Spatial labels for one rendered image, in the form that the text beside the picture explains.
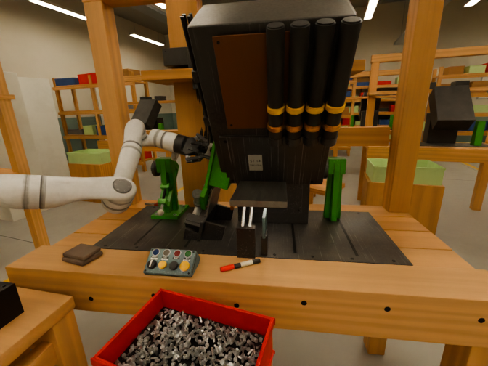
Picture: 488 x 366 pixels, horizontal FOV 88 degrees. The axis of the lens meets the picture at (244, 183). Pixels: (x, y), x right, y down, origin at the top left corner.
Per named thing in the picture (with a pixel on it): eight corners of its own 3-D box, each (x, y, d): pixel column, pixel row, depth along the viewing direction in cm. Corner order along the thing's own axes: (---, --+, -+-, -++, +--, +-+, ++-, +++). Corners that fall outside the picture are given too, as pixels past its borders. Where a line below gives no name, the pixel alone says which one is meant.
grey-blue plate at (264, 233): (266, 256, 84) (266, 218, 80) (261, 256, 85) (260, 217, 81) (268, 242, 93) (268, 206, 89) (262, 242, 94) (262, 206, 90)
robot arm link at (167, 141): (184, 144, 109) (170, 141, 109) (179, 128, 99) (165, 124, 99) (176, 162, 105) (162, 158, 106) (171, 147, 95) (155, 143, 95)
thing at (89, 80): (144, 172, 594) (128, 67, 530) (67, 167, 675) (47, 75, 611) (158, 167, 642) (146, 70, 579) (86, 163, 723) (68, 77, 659)
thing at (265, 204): (287, 212, 70) (287, 201, 69) (229, 210, 72) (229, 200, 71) (285, 175, 107) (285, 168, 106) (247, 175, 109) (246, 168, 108)
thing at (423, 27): (408, 213, 120) (450, -34, 92) (118, 205, 141) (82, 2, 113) (400, 205, 128) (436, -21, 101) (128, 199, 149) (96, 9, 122)
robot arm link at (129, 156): (141, 160, 101) (147, 147, 95) (126, 218, 84) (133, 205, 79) (116, 152, 97) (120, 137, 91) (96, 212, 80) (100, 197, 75)
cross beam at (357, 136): (388, 146, 121) (391, 126, 118) (135, 147, 139) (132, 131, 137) (384, 144, 126) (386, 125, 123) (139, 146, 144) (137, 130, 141)
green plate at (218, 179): (223, 204, 90) (236, 147, 84) (201, 198, 91) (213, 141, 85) (229, 193, 101) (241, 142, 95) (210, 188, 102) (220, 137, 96)
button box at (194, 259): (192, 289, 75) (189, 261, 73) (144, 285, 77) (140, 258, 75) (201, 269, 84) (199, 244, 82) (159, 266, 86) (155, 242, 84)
